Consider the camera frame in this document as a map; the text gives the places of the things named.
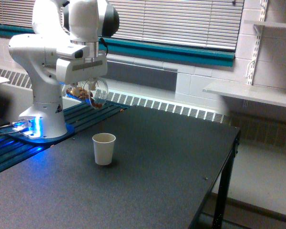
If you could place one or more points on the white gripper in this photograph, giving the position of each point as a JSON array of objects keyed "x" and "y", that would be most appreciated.
[{"x": 73, "y": 71}]

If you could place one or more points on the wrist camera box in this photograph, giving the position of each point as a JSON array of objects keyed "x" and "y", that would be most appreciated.
[{"x": 73, "y": 51}]

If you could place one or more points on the blue slatted rail platform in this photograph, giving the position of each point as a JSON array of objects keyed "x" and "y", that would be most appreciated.
[{"x": 49, "y": 124}]

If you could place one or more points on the white shelf bracket rail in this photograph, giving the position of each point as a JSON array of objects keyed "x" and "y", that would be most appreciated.
[{"x": 250, "y": 71}]

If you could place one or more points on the baseboard radiator heater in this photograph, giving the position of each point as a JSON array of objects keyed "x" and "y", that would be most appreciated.
[{"x": 22, "y": 80}]

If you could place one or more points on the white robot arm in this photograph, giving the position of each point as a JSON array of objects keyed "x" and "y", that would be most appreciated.
[{"x": 45, "y": 59}]

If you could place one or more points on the white window blinds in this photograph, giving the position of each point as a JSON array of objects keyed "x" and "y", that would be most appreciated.
[{"x": 209, "y": 24}]

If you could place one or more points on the clear plastic cup with nuts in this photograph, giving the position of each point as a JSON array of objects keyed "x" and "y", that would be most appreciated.
[{"x": 80, "y": 92}]

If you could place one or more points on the white upper wall shelf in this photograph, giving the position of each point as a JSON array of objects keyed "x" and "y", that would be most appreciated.
[{"x": 271, "y": 23}]

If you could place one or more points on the black table leg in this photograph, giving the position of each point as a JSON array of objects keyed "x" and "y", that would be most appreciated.
[{"x": 224, "y": 186}]

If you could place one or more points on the white wall shelf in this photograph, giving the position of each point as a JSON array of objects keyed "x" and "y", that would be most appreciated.
[
  {"x": 252, "y": 93},
  {"x": 271, "y": 23}
]

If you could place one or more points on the white lower wall shelf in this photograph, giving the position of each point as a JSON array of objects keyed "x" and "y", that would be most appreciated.
[{"x": 252, "y": 93}]

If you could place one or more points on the white paper cup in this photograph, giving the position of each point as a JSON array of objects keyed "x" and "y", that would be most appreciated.
[{"x": 103, "y": 144}]

